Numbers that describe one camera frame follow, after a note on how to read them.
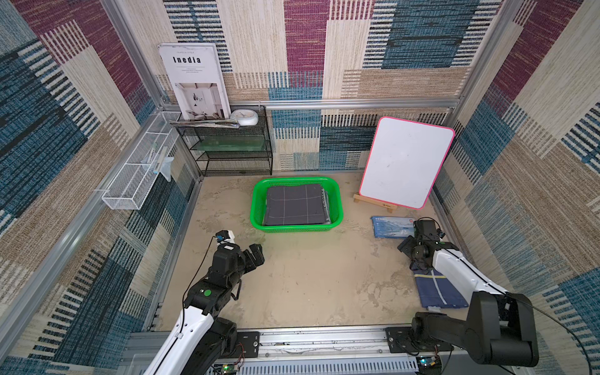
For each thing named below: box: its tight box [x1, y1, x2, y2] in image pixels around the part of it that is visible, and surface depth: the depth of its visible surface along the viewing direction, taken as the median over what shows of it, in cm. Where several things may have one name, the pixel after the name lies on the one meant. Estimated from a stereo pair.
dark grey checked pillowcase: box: [263, 184, 332, 226], surface depth 104 cm
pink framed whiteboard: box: [358, 116, 456, 211], surface depth 97 cm
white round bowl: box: [229, 108, 260, 126], surface depth 92 cm
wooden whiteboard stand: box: [353, 193, 398, 214], surface depth 105 cm
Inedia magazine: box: [158, 42, 232, 122], surface depth 81 cm
